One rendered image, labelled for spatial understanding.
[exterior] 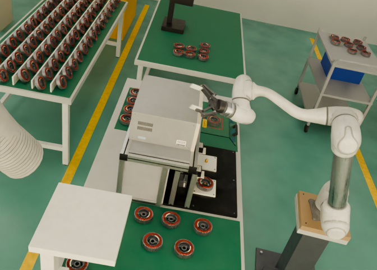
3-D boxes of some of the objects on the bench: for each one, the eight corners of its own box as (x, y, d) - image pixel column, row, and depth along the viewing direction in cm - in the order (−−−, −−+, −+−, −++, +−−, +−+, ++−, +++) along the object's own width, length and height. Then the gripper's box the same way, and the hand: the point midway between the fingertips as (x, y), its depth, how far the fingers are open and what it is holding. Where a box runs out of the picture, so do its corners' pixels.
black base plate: (235, 153, 308) (235, 151, 307) (236, 218, 257) (237, 215, 255) (173, 141, 306) (173, 139, 305) (162, 205, 255) (162, 202, 253)
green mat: (239, 221, 255) (239, 221, 255) (242, 315, 206) (243, 315, 206) (88, 193, 251) (89, 193, 251) (55, 283, 202) (55, 282, 202)
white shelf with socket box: (124, 254, 222) (132, 195, 195) (108, 320, 192) (115, 261, 165) (59, 243, 220) (58, 182, 193) (33, 307, 190) (27, 246, 163)
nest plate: (216, 158, 296) (216, 156, 296) (215, 172, 284) (216, 170, 284) (196, 154, 296) (196, 152, 295) (194, 168, 284) (194, 166, 283)
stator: (149, 255, 224) (150, 251, 221) (138, 241, 230) (138, 237, 228) (165, 246, 230) (166, 242, 228) (154, 232, 236) (155, 228, 234)
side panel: (160, 203, 255) (168, 165, 236) (160, 206, 253) (168, 168, 234) (116, 195, 254) (120, 156, 235) (115, 198, 252) (119, 159, 233)
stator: (211, 223, 249) (213, 219, 247) (210, 238, 240) (211, 234, 238) (193, 219, 249) (194, 215, 247) (191, 234, 240) (192, 230, 238)
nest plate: (215, 181, 277) (216, 179, 276) (215, 197, 265) (215, 196, 264) (193, 177, 276) (193, 175, 275) (192, 193, 264) (192, 192, 263)
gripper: (226, 86, 234) (194, 73, 224) (227, 123, 221) (193, 111, 212) (218, 92, 240) (187, 79, 230) (219, 129, 227) (185, 118, 218)
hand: (192, 96), depth 221 cm, fingers open, 13 cm apart
